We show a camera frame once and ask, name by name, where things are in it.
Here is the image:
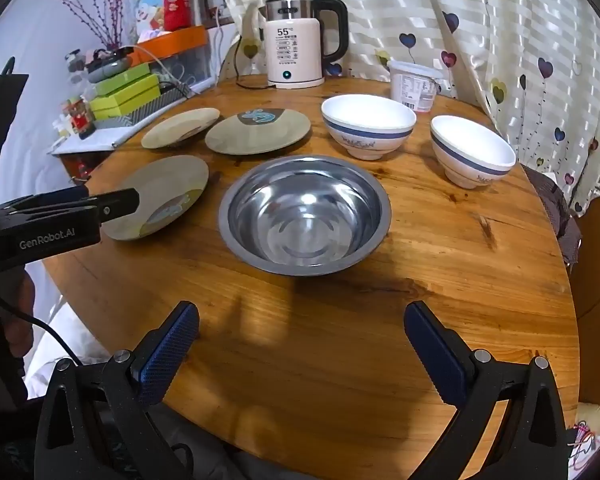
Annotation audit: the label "purple budded branches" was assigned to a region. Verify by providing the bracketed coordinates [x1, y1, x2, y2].
[40, 0, 131, 50]

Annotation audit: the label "white plastic tub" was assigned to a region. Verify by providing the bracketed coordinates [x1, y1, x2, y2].
[387, 60, 445, 113]

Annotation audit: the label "grey pouch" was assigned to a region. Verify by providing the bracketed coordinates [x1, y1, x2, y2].
[85, 46, 136, 83]

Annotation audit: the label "white bowl with blue stripe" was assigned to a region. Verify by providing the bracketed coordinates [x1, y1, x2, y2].
[321, 95, 417, 162]
[430, 115, 517, 190]

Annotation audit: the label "orange lidded clear container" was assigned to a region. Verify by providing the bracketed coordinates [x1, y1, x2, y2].
[130, 25, 222, 92]

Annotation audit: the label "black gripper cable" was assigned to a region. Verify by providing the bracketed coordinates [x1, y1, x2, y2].
[0, 297, 83, 367]

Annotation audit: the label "person's left hand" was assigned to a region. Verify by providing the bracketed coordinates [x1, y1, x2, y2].
[0, 270, 35, 360]

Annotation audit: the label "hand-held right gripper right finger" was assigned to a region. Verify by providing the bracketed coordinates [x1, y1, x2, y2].
[404, 301, 568, 480]

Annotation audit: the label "colourful printed carton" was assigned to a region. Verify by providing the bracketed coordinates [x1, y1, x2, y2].
[129, 0, 167, 43]

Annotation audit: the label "heart print curtain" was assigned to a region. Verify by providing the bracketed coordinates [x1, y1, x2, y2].
[215, 0, 600, 216]

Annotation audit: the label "wooden cabinet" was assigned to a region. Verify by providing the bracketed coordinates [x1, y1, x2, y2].
[570, 210, 600, 406]

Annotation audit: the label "cream electric kettle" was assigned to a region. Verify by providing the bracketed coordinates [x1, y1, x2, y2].
[259, 0, 349, 90]

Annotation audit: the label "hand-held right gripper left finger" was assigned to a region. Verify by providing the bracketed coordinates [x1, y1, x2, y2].
[34, 301, 201, 480]

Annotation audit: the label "zigzag patterned box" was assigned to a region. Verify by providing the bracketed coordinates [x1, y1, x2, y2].
[95, 85, 191, 128]

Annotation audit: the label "dark checkered cloth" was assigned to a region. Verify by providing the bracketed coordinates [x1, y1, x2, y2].
[522, 162, 583, 275]

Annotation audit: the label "stainless steel bowl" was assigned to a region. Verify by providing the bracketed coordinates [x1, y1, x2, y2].
[218, 156, 392, 277]

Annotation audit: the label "lime green flat box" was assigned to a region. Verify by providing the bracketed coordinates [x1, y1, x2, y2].
[89, 74, 162, 116]

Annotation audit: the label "white shelf board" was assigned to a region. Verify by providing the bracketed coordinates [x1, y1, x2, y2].
[47, 105, 151, 155]

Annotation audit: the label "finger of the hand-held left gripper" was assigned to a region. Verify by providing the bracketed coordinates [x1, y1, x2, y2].
[0, 187, 141, 226]
[10, 185, 89, 207]

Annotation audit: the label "black kettle power cord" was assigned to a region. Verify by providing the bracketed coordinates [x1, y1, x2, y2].
[234, 35, 276, 89]

